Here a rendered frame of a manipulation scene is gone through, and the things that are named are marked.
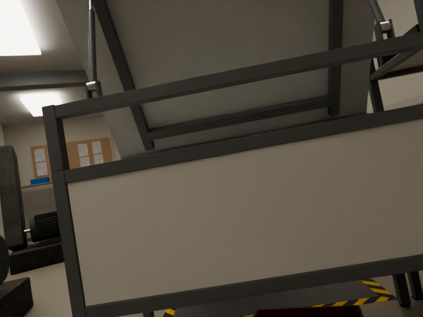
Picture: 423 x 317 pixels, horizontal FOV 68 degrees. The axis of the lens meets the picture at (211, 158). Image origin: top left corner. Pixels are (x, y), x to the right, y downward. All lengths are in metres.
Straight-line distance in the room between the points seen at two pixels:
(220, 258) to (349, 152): 0.46
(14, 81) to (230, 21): 4.42
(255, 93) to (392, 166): 0.68
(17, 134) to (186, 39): 7.32
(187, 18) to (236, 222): 0.81
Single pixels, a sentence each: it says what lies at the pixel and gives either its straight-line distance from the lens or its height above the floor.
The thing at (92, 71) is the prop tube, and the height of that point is 1.08.
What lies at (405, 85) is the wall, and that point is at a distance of 3.57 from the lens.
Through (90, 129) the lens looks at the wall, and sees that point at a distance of 8.29.
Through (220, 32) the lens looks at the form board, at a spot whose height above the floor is 1.26.
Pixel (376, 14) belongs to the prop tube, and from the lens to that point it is 1.10.
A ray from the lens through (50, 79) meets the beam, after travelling 5.38.
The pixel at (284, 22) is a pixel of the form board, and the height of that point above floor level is 1.25.
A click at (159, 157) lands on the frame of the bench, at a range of 0.92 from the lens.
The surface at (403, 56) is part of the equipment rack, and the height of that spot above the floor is 1.02.
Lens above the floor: 0.71
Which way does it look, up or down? 3 degrees up
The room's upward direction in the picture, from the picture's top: 10 degrees counter-clockwise
